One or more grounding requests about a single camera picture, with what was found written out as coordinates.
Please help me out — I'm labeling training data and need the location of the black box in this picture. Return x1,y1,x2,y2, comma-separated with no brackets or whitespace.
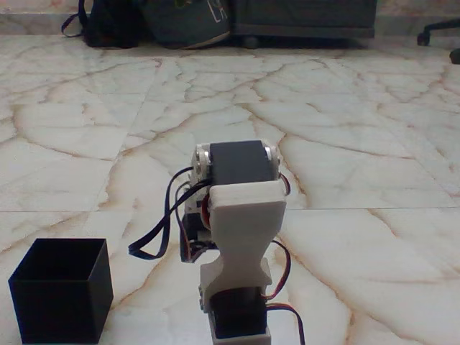
7,237,115,344

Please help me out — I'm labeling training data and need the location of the red and brown servo cable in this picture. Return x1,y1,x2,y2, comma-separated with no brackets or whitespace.
264,171,307,345

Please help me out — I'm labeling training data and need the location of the grey fabric bag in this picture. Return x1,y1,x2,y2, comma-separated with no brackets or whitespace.
138,0,233,50

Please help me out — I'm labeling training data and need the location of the dark cabinet on casters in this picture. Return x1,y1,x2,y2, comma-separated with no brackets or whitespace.
229,0,377,50

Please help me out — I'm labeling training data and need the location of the black servo cable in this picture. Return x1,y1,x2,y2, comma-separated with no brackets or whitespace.
128,166,213,260

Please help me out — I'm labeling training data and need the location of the black backpack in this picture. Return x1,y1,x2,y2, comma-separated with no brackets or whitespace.
60,0,142,50

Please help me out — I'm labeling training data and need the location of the black office chair base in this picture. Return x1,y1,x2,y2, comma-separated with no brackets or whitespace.
415,19,460,65

